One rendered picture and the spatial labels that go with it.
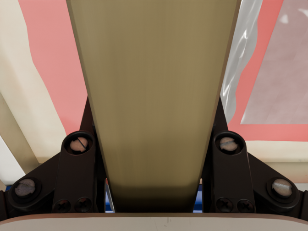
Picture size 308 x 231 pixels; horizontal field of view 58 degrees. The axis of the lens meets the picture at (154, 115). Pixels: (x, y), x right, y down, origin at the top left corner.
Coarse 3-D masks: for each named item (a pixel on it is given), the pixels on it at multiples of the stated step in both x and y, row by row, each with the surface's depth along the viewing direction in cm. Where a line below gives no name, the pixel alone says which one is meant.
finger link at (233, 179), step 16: (224, 144) 10; (240, 144) 10; (224, 160) 9; (240, 160) 9; (224, 176) 9; (240, 176) 9; (208, 192) 11; (224, 192) 8; (240, 192) 8; (208, 208) 10; (224, 208) 8; (240, 208) 8
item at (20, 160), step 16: (0, 96) 30; (0, 112) 30; (0, 128) 30; (16, 128) 33; (0, 144) 31; (16, 144) 33; (0, 160) 33; (16, 160) 34; (32, 160) 38; (0, 176) 36; (16, 176) 36; (288, 176) 39; (304, 176) 39
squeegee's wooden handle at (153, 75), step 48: (96, 0) 4; (144, 0) 4; (192, 0) 4; (240, 0) 5; (96, 48) 5; (144, 48) 5; (192, 48) 5; (96, 96) 6; (144, 96) 6; (192, 96) 6; (144, 144) 7; (192, 144) 7; (144, 192) 8; (192, 192) 9
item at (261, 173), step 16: (224, 112) 11; (224, 128) 11; (208, 160) 10; (256, 160) 10; (208, 176) 11; (256, 176) 9; (272, 176) 9; (256, 192) 9; (272, 192) 9; (288, 192) 9; (272, 208) 9; (288, 208) 9
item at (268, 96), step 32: (32, 0) 23; (64, 0) 23; (288, 0) 23; (32, 32) 25; (64, 32) 25; (288, 32) 25; (64, 64) 27; (256, 64) 27; (288, 64) 27; (64, 96) 30; (256, 96) 31; (288, 96) 31; (64, 128) 34; (256, 128) 35; (288, 128) 35
